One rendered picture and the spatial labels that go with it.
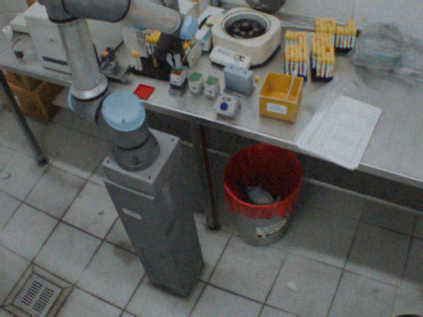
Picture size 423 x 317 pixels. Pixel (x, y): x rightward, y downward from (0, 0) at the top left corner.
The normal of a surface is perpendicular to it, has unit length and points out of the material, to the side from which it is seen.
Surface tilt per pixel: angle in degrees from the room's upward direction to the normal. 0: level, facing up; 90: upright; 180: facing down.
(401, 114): 0
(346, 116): 0
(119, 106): 10
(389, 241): 0
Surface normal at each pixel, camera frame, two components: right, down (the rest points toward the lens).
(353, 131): -0.11, -0.65
